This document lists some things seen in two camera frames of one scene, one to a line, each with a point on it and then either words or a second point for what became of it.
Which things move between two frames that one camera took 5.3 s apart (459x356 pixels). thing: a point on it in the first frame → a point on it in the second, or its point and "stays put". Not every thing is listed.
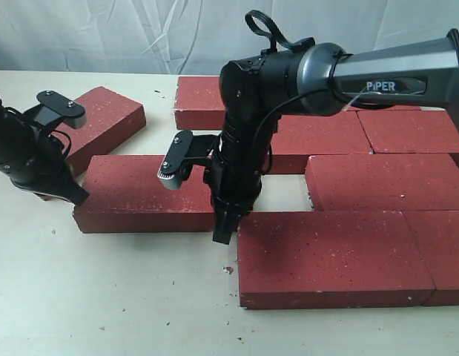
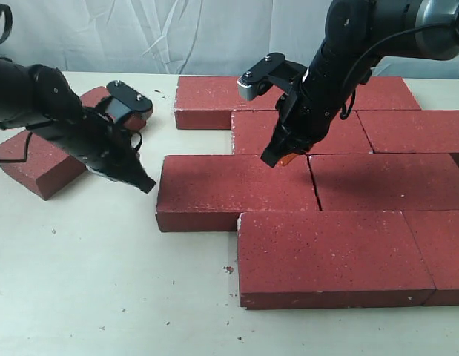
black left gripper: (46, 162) → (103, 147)
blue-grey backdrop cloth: (196, 37) stays put
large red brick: (128, 194) → (208, 193)
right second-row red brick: (411, 131) stays put
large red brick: (306, 259) stays put
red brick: (440, 236) stays put
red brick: (199, 103) stays put
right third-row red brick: (385, 182) stays put
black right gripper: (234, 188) → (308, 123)
